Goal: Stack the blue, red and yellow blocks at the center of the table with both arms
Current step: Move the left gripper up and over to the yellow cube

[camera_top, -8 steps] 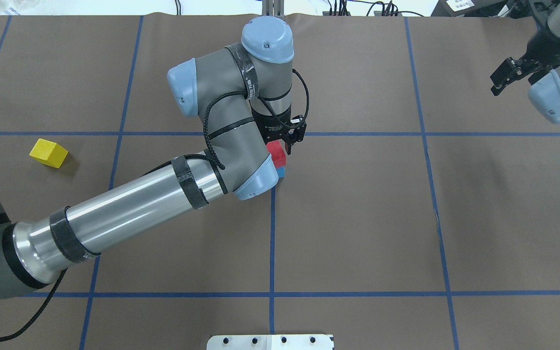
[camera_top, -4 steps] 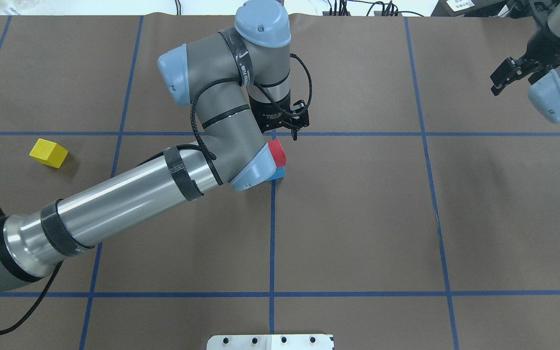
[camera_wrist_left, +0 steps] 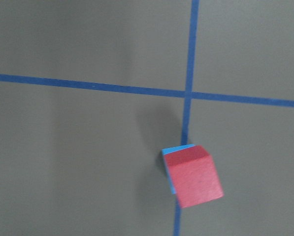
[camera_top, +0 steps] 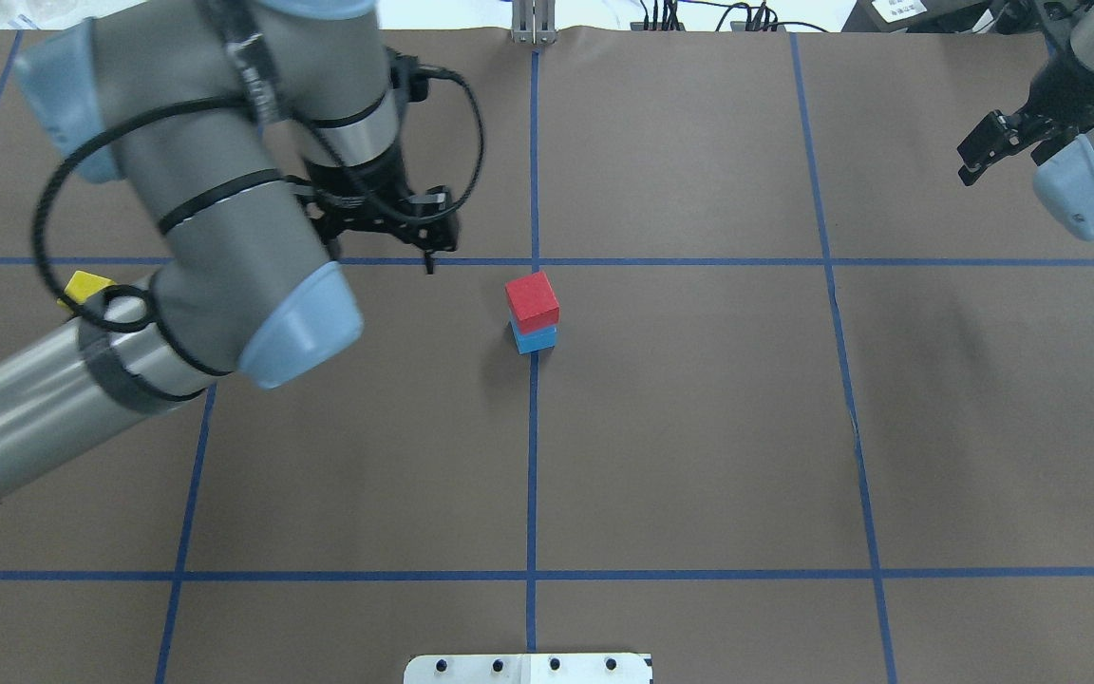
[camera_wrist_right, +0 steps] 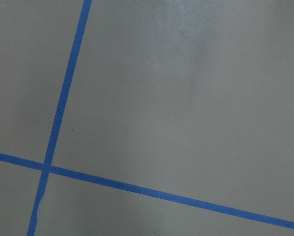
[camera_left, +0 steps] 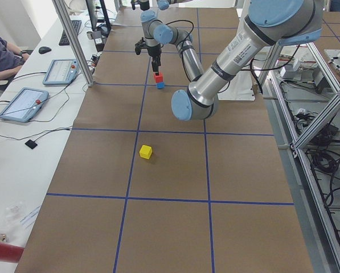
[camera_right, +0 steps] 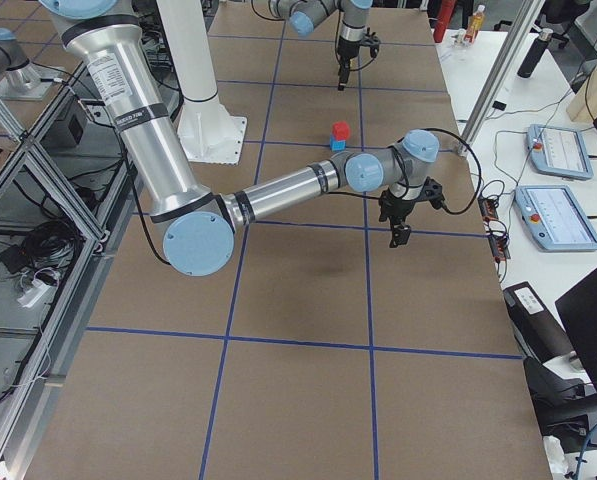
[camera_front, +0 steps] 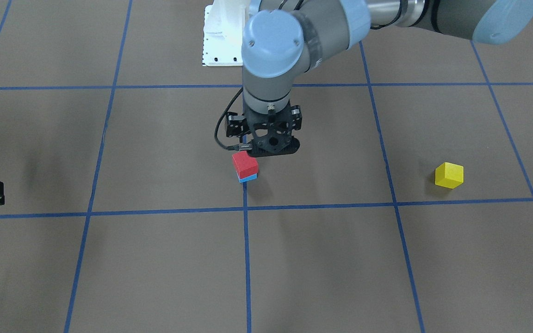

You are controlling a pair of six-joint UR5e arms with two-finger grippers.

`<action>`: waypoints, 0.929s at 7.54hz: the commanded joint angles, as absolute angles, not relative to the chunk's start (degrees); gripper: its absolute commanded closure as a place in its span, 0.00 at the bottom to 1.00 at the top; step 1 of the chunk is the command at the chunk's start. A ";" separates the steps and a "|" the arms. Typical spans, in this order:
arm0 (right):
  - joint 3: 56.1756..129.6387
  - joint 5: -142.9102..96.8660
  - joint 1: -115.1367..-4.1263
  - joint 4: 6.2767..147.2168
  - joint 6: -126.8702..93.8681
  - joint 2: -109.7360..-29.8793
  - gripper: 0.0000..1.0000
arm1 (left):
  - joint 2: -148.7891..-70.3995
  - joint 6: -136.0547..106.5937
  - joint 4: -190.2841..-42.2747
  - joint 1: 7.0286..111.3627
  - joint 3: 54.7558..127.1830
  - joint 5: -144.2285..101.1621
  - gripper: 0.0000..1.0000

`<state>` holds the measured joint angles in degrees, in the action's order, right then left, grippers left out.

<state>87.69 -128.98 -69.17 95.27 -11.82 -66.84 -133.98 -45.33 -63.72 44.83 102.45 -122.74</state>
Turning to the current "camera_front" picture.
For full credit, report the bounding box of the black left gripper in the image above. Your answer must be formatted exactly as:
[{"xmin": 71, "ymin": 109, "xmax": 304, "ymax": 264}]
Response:
[{"xmin": 226, "ymin": 104, "xmax": 302, "ymax": 156}]

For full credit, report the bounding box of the red wooden block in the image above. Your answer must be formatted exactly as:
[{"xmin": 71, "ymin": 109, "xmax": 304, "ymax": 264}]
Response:
[{"xmin": 231, "ymin": 150, "xmax": 260, "ymax": 178}]

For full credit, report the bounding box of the blue wooden block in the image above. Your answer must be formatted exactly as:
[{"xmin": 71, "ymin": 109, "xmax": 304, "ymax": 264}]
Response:
[{"xmin": 237, "ymin": 173, "xmax": 258, "ymax": 184}]

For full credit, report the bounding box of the yellow wooden block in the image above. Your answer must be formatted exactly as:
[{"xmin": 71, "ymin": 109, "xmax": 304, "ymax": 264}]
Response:
[{"xmin": 434, "ymin": 162, "xmax": 465, "ymax": 189}]

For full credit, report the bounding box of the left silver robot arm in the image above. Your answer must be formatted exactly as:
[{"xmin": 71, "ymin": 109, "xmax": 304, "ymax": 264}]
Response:
[{"xmin": 216, "ymin": 0, "xmax": 533, "ymax": 157}]

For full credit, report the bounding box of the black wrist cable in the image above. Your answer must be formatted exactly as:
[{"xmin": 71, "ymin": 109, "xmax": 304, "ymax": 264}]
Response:
[{"xmin": 214, "ymin": 86, "xmax": 253, "ymax": 152}]

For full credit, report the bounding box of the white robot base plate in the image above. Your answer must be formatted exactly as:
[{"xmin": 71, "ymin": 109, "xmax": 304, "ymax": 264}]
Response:
[{"xmin": 202, "ymin": 0, "xmax": 250, "ymax": 66}]

